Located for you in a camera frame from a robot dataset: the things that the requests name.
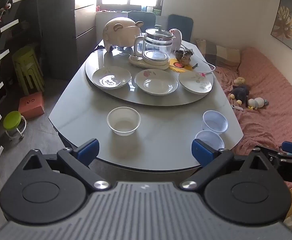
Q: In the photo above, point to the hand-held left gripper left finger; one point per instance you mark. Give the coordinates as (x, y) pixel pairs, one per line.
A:
(88, 150)

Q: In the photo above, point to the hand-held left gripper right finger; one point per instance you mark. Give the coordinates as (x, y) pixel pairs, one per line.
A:
(201, 152)

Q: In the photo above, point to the translucent plastic bowl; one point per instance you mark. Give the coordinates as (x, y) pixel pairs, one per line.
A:
(212, 140)
(214, 123)

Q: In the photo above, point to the white plate grey leaf print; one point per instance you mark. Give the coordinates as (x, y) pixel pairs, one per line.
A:
(194, 83)

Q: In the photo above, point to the white plate gold rim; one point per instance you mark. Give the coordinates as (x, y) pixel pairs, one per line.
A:
(111, 78)

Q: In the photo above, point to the white plate pink flower print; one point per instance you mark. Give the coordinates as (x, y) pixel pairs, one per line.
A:
(156, 83)

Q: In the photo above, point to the white bowl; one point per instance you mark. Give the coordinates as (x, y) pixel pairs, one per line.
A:
(123, 122)

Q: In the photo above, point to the white thermometer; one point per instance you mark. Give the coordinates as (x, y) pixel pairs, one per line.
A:
(237, 107)

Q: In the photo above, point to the pink blanket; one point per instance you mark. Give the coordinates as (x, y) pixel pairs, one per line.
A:
(273, 85)

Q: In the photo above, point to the grey glass turntable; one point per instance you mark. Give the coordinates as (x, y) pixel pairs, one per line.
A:
(136, 98)

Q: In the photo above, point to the dark plush monkey toy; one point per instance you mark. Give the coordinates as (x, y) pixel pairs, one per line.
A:
(240, 92)

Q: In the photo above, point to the orange box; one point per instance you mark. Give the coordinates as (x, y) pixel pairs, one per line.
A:
(32, 105)

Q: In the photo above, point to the green round stool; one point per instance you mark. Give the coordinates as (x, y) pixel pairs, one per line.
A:
(12, 118)

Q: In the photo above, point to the yellow sunflower mat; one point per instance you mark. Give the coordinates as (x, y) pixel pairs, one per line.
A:
(178, 66)

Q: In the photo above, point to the pug dog figurine with basket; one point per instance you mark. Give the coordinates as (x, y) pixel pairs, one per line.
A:
(184, 56)

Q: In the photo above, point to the plaid pillow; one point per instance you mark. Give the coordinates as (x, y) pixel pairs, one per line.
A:
(221, 52)

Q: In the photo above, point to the stack of green stools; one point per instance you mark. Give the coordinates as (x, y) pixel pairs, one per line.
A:
(27, 67)

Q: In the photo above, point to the cream kettle base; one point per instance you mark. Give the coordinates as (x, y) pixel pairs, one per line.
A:
(148, 63)

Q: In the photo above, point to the white pink humidifier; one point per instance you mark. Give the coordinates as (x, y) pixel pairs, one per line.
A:
(177, 38)

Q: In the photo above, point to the glass kettle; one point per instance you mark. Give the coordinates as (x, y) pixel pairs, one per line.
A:
(158, 41)

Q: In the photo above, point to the dark wooden cabinet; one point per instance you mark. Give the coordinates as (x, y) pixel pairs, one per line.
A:
(58, 30)

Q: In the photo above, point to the dark blue chair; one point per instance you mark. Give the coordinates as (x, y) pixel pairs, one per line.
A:
(181, 26)

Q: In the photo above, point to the teal chair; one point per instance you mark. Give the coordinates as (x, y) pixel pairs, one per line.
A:
(141, 17)

